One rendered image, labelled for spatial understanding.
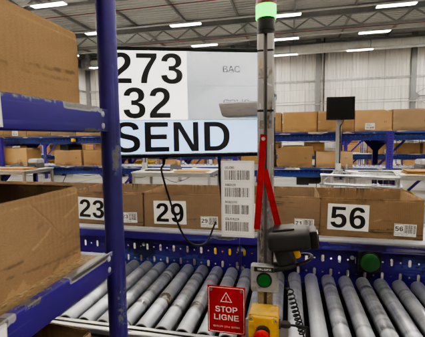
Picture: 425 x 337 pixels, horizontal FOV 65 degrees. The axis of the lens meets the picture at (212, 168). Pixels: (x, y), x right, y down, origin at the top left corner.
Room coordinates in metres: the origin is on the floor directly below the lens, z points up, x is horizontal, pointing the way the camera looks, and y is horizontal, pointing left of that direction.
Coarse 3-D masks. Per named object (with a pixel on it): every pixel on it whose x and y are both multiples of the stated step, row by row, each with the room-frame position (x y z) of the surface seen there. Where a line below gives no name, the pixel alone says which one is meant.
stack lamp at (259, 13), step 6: (258, 0) 0.83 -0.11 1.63; (264, 0) 0.82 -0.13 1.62; (270, 0) 0.82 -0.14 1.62; (276, 0) 0.83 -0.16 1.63; (258, 6) 0.83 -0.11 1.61; (264, 6) 0.82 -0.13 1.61; (270, 6) 0.82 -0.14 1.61; (276, 6) 0.83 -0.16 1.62; (258, 12) 0.83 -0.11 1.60; (264, 12) 0.82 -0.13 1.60; (270, 12) 0.82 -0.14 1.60; (276, 12) 0.83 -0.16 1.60; (276, 18) 0.84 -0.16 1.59
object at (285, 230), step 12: (276, 228) 0.78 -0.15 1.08; (288, 228) 0.76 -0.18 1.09; (300, 228) 0.76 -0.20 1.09; (312, 228) 0.76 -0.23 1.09; (276, 240) 0.75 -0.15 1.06; (288, 240) 0.75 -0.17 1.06; (300, 240) 0.74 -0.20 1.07; (312, 240) 0.74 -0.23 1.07; (276, 252) 0.76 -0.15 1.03; (288, 252) 0.76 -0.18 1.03; (288, 264) 0.76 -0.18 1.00
